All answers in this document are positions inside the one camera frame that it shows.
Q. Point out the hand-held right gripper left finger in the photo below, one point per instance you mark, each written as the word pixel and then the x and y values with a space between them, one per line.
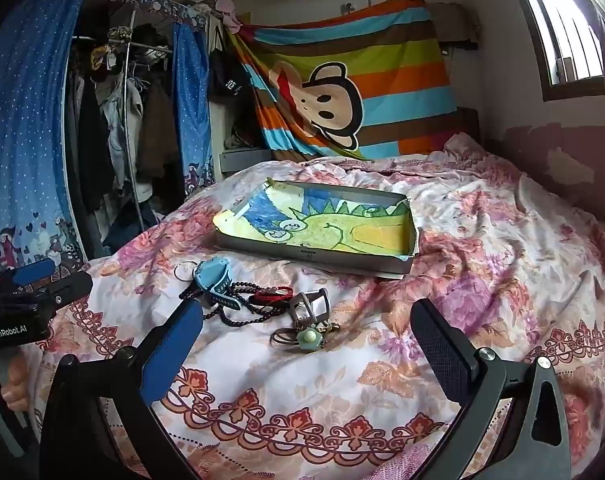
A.
pixel 172 350

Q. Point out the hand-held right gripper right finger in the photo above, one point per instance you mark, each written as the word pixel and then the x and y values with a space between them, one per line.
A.
pixel 442 350

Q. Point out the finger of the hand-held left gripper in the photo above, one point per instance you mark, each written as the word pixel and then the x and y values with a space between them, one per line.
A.
pixel 72 287
pixel 32 271

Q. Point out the blue wrist watch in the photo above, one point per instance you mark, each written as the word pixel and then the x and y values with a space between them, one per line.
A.
pixel 210 275

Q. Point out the shallow grey cardboard box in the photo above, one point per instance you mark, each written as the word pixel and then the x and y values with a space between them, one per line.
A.
pixel 307 255

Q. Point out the person's left hand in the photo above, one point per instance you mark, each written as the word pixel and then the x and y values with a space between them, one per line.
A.
pixel 17 385

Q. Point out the floral pink blanket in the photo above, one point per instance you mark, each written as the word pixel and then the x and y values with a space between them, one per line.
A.
pixel 382 320

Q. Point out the grey hair claw clip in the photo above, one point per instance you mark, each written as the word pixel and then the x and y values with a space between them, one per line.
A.
pixel 300 305

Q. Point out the wide blue dotted curtain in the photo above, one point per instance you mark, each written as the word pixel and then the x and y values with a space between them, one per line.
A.
pixel 27 110

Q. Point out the row of hanging clothes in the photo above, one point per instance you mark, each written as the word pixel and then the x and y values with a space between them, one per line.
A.
pixel 117 125

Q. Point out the crayon drawing paper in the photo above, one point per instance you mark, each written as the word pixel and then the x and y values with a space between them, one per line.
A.
pixel 322 225

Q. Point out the narrow blue dotted curtain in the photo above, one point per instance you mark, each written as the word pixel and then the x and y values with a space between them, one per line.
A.
pixel 192 110

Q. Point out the dark wooden headboard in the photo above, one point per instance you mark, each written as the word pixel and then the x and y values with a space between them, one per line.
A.
pixel 470 125

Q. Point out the black cap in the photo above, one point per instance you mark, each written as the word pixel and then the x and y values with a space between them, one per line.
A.
pixel 230 80

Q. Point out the floral wardrobe top trim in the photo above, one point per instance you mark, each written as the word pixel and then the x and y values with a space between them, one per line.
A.
pixel 147 5

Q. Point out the striped monkey print cloth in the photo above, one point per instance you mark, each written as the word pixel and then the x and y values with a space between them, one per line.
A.
pixel 392 60

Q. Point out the pink cloth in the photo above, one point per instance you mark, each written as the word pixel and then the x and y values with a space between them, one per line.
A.
pixel 227 10

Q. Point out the barred window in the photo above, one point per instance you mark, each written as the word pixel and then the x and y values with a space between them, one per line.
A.
pixel 567 20

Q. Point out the metal clothes rail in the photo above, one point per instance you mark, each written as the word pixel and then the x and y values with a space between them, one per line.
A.
pixel 132 49

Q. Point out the wall socket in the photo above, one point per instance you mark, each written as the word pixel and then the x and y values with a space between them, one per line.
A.
pixel 348 8

